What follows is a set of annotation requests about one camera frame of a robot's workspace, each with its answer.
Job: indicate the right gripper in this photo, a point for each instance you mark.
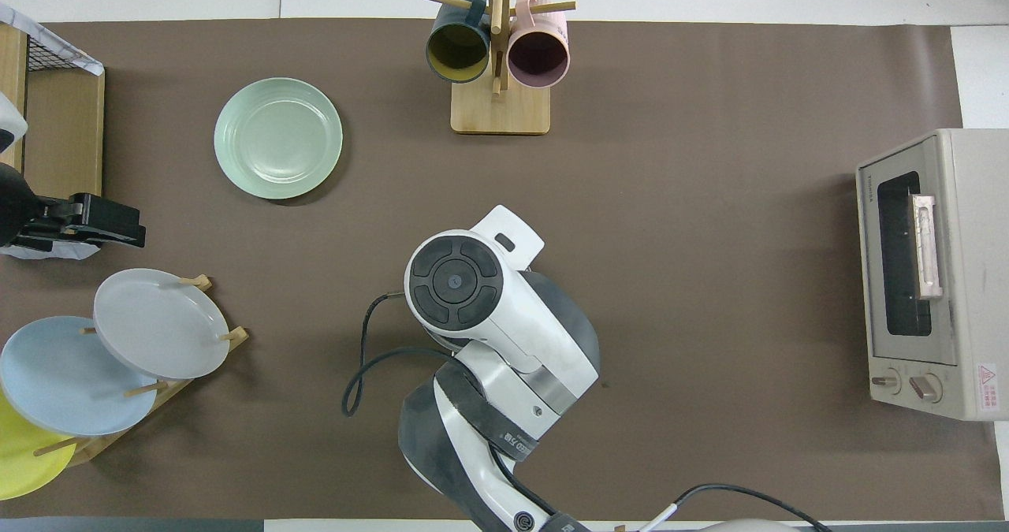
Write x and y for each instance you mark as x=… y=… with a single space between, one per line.
x=512 y=225

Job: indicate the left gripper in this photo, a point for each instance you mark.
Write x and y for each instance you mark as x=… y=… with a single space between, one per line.
x=20 y=209

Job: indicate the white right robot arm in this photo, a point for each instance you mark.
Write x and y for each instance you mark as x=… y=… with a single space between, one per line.
x=504 y=335

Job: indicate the grey plate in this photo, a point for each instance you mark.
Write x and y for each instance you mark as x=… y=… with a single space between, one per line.
x=161 y=323

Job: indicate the light blue plate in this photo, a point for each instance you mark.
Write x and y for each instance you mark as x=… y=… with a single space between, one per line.
x=55 y=382

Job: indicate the pale green plate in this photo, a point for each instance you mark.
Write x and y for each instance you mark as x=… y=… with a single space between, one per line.
x=277 y=138

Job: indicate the wooden plate rack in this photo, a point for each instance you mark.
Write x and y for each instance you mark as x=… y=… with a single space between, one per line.
x=102 y=444

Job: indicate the yellow plate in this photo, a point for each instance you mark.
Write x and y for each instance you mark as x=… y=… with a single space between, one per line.
x=24 y=469

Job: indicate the wooden shelf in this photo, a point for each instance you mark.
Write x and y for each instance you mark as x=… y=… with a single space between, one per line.
x=67 y=138

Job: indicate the wooden mug tree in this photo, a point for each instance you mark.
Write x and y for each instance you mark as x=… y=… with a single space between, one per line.
x=481 y=114

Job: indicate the pink ribbed mug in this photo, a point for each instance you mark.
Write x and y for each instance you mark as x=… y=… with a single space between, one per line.
x=538 y=55

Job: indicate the dark teal mug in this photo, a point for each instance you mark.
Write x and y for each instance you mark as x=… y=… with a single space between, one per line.
x=457 y=47

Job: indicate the brown table mat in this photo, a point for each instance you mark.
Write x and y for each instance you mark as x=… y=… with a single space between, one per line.
x=709 y=240

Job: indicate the beige toaster oven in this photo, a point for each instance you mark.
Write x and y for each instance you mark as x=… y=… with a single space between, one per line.
x=969 y=280

